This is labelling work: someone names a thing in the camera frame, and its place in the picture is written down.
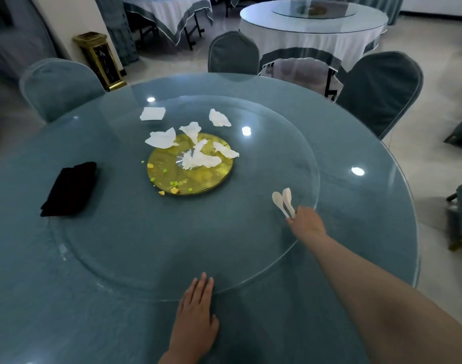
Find person's left hand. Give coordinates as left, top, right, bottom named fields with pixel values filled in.
left=166, top=272, right=220, bottom=364

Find person's right hand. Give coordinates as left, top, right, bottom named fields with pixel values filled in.
left=286, top=206, right=329, bottom=243

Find white spoon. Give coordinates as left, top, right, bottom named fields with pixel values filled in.
left=282, top=187, right=297, bottom=218
left=271, top=191, right=292, bottom=219

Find green yellow food crumbs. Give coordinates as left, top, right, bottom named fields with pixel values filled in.
left=141, top=161, right=194, bottom=197

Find white tissue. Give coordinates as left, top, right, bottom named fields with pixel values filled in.
left=144, top=127, right=179, bottom=150
left=180, top=139, right=222, bottom=171
left=212, top=142, right=240, bottom=160
left=209, top=108, right=232, bottom=128
left=178, top=121, right=203, bottom=145

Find dark red cloth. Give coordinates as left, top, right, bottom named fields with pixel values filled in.
left=40, top=161, right=98, bottom=218

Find white napkin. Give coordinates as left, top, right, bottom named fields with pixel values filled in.
left=139, top=106, right=166, bottom=122

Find person's right forearm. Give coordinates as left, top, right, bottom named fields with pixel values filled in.
left=299, top=235, right=462, bottom=364

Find person's left forearm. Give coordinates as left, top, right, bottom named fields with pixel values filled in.
left=158, top=350, right=196, bottom=364

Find round blue table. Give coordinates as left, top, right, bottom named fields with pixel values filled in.
left=0, top=71, right=421, bottom=364

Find round glass turntable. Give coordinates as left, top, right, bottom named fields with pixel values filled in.
left=48, top=95, right=321, bottom=302
left=270, top=0, right=359, bottom=20

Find yellow round disc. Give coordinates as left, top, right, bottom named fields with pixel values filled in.
left=146, top=132, right=235, bottom=197

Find blue skirted table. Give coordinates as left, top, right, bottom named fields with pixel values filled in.
left=329, top=0, right=405, bottom=26

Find gold standing bin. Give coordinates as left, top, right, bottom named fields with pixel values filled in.
left=72, top=31, right=127, bottom=92

